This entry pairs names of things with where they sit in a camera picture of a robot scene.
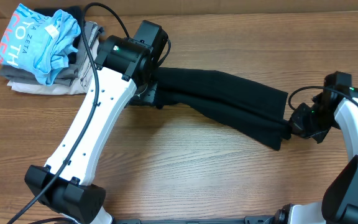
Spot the folded beige garment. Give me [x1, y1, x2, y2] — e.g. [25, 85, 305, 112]
[7, 54, 93, 95]

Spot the black t-shirt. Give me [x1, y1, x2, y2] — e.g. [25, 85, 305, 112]
[152, 68, 291, 151]

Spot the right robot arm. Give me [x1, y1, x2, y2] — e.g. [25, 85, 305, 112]
[269, 72, 358, 223]

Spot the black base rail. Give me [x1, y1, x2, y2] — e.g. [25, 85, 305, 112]
[112, 215, 274, 224]

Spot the light blue printed t-shirt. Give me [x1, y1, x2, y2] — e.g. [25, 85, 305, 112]
[0, 4, 81, 85]

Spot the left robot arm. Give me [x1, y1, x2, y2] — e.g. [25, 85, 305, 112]
[24, 21, 169, 223]

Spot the folded grey garment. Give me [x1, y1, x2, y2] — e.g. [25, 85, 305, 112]
[0, 22, 104, 86]

